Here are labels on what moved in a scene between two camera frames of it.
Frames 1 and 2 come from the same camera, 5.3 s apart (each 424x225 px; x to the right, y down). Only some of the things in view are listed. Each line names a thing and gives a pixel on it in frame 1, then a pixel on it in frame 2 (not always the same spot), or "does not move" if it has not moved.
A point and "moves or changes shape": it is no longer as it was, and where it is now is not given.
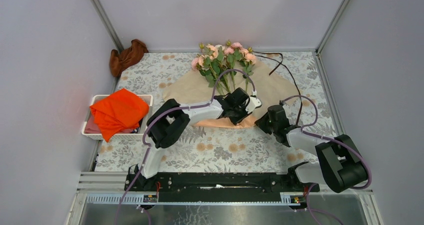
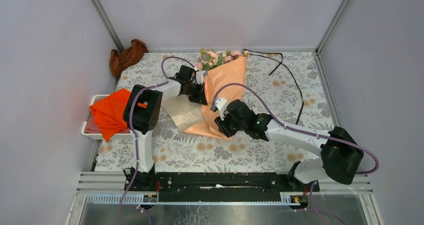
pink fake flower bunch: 236,56 moves or changes shape
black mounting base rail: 218,187 does not move
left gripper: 243,113 → 199,97
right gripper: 260,122 → 222,125
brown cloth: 126,57 does not move
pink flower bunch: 219,65 moves or changes shape
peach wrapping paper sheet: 275,93 moves or changes shape
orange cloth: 121,111 does not move
